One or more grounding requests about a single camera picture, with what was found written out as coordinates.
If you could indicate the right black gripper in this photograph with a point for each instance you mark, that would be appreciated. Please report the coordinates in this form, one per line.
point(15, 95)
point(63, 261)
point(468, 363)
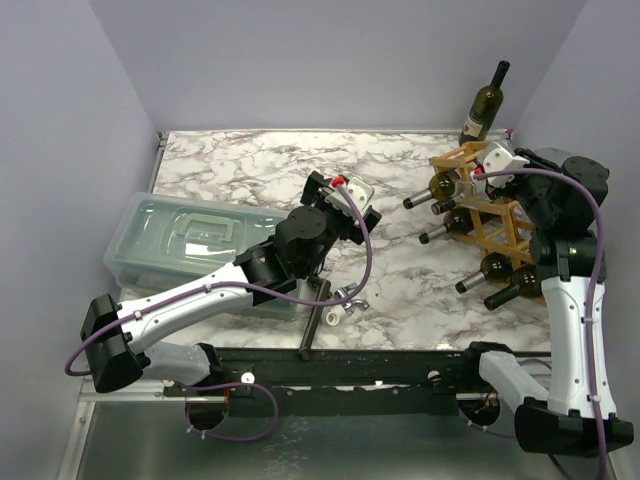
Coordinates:
point(500, 191)

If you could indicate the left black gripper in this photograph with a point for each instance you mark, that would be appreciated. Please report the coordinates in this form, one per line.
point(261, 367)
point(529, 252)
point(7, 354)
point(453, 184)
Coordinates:
point(316, 189)

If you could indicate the green bottle white label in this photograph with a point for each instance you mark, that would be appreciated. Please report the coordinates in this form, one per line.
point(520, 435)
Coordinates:
point(523, 282)

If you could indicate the green bottle silver neck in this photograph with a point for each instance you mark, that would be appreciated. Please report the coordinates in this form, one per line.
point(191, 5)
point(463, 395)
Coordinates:
point(441, 186)

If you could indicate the green bottle rack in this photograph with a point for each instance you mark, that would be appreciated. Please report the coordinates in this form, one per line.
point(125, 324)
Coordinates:
point(457, 221)

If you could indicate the square clear liquor bottle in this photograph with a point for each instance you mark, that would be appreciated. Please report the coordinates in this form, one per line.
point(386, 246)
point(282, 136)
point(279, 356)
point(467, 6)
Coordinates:
point(463, 194)

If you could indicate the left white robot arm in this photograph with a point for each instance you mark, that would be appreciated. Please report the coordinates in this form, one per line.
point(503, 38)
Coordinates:
point(125, 342)

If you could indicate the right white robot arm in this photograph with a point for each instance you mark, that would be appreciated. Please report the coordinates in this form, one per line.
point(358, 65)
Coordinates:
point(576, 415)

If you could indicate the wooden wine rack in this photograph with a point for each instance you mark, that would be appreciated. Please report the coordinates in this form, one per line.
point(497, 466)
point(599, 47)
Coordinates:
point(496, 228)

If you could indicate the green bottle lowest rack slot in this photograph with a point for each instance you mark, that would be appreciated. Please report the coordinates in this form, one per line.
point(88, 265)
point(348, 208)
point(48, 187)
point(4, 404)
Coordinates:
point(494, 267)

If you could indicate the black metal rod tool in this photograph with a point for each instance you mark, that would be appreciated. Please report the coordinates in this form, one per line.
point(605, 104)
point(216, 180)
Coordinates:
point(322, 288)

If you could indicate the chrome faucet tap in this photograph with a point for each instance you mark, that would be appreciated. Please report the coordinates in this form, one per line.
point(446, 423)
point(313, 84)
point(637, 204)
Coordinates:
point(336, 314)

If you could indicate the clear plastic storage box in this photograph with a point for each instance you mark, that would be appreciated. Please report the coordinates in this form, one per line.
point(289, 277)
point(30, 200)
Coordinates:
point(163, 242)

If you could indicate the black mounting base bar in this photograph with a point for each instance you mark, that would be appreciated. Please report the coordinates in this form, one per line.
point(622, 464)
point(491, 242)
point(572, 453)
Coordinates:
point(338, 382)

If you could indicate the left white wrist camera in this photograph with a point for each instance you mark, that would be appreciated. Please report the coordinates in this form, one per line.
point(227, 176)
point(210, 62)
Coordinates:
point(347, 193)

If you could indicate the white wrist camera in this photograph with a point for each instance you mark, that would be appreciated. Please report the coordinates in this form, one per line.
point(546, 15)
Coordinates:
point(497, 157)
point(347, 193)

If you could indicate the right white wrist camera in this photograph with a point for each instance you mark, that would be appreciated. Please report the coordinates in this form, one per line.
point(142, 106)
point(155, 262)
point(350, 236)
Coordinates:
point(497, 157)

